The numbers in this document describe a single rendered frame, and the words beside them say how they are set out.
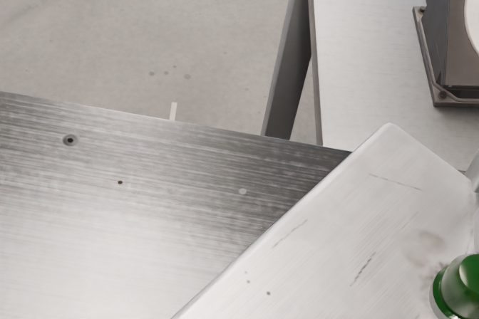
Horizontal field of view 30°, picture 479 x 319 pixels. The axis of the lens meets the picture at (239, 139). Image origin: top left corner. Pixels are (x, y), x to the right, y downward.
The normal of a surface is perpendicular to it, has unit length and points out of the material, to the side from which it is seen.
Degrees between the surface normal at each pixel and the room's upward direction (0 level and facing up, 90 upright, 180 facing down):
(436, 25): 90
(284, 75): 90
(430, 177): 0
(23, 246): 0
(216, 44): 0
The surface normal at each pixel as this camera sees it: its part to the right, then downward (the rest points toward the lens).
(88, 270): 0.11, -0.58
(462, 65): 0.11, 0.11
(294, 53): 0.00, 0.81
